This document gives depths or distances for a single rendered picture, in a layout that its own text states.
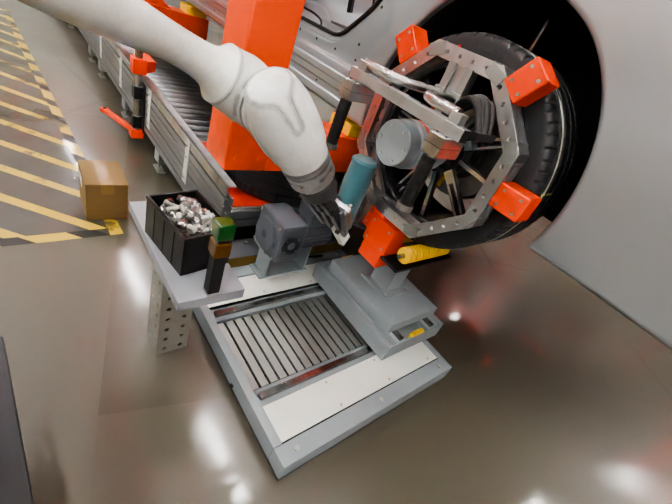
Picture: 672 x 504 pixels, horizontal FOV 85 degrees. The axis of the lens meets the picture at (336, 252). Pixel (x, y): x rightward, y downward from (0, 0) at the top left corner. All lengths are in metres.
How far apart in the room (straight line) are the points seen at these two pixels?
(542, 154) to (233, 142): 0.92
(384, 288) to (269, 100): 1.12
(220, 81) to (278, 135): 0.15
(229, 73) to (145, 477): 0.98
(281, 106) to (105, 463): 0.99
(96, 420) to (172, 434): 0.20
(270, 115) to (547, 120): 0.77
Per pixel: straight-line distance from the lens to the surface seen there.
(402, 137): 1.06
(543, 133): 1.12
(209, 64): 0.66
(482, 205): 1.08
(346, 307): 1.53
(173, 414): 1.28
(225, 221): 0.83
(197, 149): 1.79
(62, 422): 1.29
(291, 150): 0.58
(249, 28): 1.23
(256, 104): 0.55
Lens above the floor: 1.11
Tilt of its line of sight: 33 degrees down
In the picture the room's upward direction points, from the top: 23 degrees clockwise
